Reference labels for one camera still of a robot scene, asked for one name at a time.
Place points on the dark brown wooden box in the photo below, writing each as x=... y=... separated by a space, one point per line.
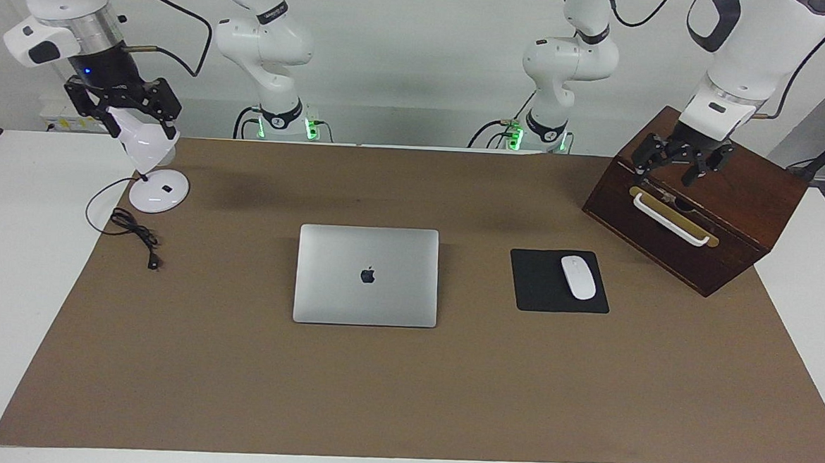
x=753 y=200

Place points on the white desk lamp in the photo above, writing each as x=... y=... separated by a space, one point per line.
x=159 y=193

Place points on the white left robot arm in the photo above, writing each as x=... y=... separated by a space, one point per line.
x=761 y=38

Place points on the white computer mouse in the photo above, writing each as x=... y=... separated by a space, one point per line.
x=578 y=277

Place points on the black mouse pad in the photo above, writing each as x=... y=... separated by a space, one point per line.
x=536 y=287

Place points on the white power strip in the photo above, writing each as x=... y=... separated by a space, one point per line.
x=54 y=121

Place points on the brown table mat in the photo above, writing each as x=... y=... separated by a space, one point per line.
x=403 y=400

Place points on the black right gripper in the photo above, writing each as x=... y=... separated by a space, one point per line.
x=107 y=67

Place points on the silver laptop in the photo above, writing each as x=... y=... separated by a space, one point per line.
x=353 y=292

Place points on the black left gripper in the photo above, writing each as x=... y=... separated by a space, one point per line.
x=692 y=144

